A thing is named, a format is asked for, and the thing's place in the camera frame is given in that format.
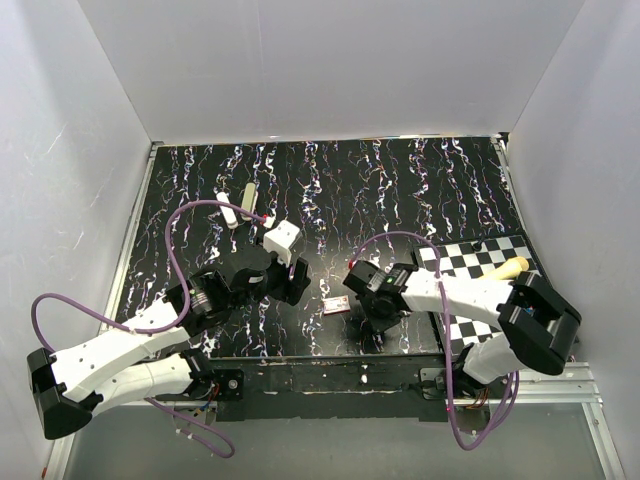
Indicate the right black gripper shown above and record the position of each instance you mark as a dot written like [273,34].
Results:
[380,324]

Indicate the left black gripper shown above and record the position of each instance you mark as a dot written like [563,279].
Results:
[290,289]

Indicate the red white staple box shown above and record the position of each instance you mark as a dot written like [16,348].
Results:
[336,305]

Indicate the white black stapler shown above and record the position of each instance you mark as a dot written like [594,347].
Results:
[227,212]

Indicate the beige stapler top part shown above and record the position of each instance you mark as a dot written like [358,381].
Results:
[249,198]

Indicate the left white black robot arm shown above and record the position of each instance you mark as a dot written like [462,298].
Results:
[72,386]

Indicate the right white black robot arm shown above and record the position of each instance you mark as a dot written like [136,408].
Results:
[537,326]

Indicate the black white checkered board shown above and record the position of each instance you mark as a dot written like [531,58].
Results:
[477,260]

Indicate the wooden peg doll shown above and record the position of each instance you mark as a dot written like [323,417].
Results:
[510,269]

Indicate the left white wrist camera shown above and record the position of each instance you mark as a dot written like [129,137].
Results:
[281,239]

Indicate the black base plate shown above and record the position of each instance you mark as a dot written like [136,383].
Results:
[325,387]

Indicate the aluminium mounting rail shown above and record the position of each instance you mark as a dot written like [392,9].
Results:
[548,435]

